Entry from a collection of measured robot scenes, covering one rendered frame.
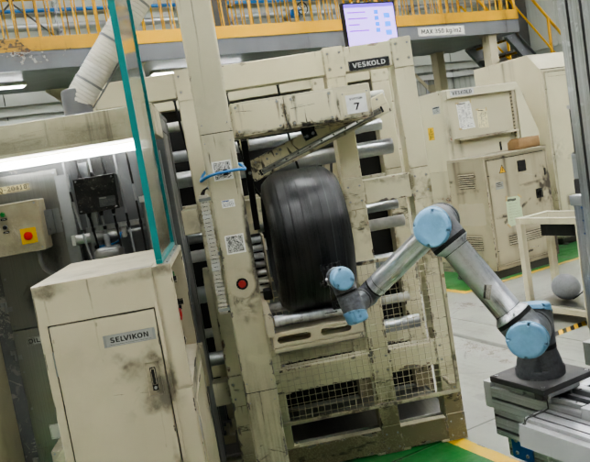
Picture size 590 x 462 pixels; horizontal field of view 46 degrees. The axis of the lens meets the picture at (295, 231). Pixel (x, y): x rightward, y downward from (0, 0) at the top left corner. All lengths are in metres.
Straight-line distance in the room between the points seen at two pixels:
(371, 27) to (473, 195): 1.99
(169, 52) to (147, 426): 6.62
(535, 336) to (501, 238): 5.26
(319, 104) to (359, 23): 3.88
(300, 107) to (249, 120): 0.23
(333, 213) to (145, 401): 0.97
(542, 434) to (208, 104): 1.64
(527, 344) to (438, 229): 0.41
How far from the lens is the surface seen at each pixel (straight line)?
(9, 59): 8.01
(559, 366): 2.32
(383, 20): 7.02
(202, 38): 2.77
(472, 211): 7.43
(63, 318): 2.12
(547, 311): 2.27
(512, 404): 2.41
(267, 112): 3.00
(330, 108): 3.03
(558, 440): 2.14
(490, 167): 7.27
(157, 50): 8.37
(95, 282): 2.08
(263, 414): 2.88
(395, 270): 2.32
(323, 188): 2.62
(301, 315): 2.71
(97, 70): 3.07
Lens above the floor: 1.49
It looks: 6 degrees down
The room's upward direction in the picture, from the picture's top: 9 degrees counter-clockwise
